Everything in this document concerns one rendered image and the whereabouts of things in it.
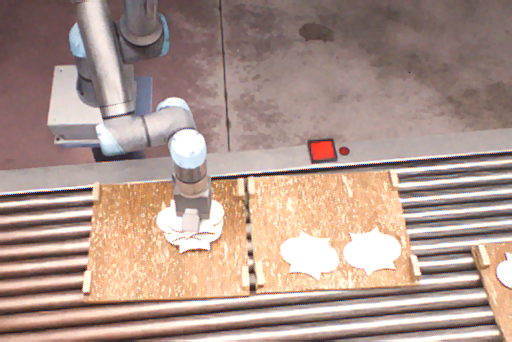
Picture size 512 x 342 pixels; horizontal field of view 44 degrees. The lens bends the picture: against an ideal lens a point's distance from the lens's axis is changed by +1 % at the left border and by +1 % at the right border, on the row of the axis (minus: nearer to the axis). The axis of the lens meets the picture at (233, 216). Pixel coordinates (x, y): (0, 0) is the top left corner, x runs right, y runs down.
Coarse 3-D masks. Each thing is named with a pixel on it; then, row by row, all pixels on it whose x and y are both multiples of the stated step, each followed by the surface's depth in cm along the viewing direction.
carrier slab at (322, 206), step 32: (256, 192) 170; (288, 192) 170; (320, 192) 170; (352, 192) 170; (384, 192) 170; (256, 224) 165; (288, 224) 165; (320, 224) 165; (352, 224) 165; (384, 224) 165; (256, 256) 160; (256, 288) 156; (288, 288) 155; (320, 288) 155; (352, 288) 156; (384, 288) 157
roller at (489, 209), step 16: (432, 208) 170; (448, 208) 170; (464, 208) 170; (480, 208) 170; (496, 208) 170; (64, 240) 165; (80, 240) 164; (0, 256) 163; (16, 256) 163; (32, 256) 164; (48, 256) 164
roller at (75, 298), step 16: (432, 256) 162; (448, 256) 162; (464, 256) 162; (432, 272) 162; (0, 304) 155; (16, 304) 155; (32, 304) 155; (48, 304) 156; (64, 304) 156; (80, 304) 156; (96, 304) 157
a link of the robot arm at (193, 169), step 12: (180, 132) 136; (192, 132) 136; (168, 144) 140; (180, 144) 134; (192, 144) 134; (204, 144) 135; (180, 156) 134; (192, 156) 133; (204, 156) 137; (180, 168) 137; (192, 168) 136; (204, 168) 140; (180, 180) 142; (192, 180) 141
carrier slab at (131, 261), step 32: (128, 192) 170; (160, 192) 170; (224, 192) 170; (96, 224) 165; (128, 224) 165; (224, 224) 165; (96, 256) 160; (128, 256) 160; (160, 256) 160; (192, 256) 160; (224, 256) 160; (96, 288) 155; (128, 288) 155; (160, 288) 155; (192, 288) 155; (224, 288) 155
